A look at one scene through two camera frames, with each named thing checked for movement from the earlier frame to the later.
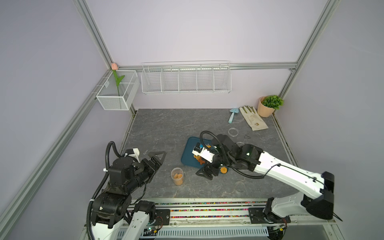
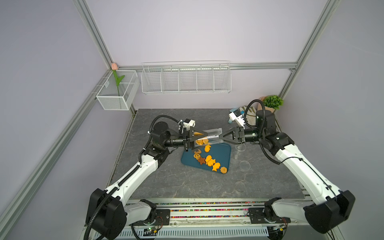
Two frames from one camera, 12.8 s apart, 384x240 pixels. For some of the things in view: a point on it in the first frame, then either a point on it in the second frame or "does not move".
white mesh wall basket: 108,97 does not move
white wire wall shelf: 186,77 does not move
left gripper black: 152,168 → 189,140
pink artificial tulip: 114,67 does not move
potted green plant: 266,105 does not move
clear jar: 177,174 → 213,137
